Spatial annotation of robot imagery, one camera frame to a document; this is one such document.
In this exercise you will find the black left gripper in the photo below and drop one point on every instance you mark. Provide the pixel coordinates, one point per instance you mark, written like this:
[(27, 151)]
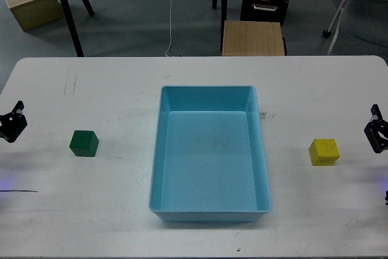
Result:
[(13, 123)]

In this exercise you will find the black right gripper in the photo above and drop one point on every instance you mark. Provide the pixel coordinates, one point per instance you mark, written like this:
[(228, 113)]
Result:
[(376, 130)]

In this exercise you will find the yellow wooden cube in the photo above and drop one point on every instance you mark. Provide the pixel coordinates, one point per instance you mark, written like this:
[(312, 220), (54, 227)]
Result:
[(323, 152)]

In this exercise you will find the green wooden cube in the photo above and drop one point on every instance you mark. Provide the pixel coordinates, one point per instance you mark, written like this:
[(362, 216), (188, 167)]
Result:
[(84, 143)]

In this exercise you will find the light blue plastic tray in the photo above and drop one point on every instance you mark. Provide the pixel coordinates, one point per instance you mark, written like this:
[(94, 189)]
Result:
[(209, 163)]

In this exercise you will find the light wooden box on floor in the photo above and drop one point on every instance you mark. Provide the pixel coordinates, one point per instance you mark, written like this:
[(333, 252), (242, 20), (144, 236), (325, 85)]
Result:
[(31, 14)]

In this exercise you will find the black tripod legs left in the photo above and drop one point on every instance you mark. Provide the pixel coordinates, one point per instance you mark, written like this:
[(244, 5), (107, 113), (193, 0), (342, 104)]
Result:
[(71, 24)]

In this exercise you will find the grey office chair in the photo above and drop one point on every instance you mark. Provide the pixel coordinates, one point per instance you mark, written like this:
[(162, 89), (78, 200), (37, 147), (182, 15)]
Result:
[(365, 20)]

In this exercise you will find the wooden stool behind table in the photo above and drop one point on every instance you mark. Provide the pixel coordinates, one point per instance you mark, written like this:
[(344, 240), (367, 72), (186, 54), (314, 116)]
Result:
[(249, 38)]

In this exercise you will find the black drawer cabinet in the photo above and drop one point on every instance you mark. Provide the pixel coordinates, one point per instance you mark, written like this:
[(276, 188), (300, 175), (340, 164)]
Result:
[(264, 10)]

